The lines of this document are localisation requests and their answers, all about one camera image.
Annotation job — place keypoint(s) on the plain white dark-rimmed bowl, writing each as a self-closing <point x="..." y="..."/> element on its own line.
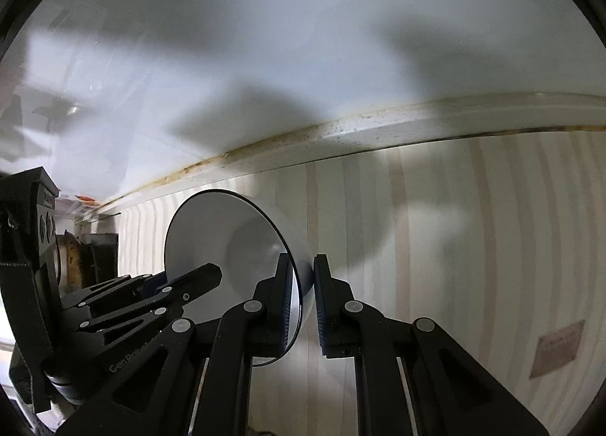
<point x="208" y="237"/>

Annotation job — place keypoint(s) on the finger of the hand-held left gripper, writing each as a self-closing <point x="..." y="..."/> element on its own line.
<point x="180" y="287"/>
<point x="113" y="289"/>

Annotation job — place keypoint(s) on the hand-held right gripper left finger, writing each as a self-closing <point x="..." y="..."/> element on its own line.
<point x="286" y="308"/>

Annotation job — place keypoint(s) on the colourful wall stickers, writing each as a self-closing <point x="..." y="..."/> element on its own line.
<point x="87" y="200"/>

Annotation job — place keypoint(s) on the striped cat print tablecloth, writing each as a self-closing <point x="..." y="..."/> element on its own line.
<point x="426" y="237"/>

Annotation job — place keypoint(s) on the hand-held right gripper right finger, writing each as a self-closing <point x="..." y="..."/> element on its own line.
<point x="319" y="308"/>

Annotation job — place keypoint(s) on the brown cloth label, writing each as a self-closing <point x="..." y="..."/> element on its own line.
<point x="556" y="348"/>

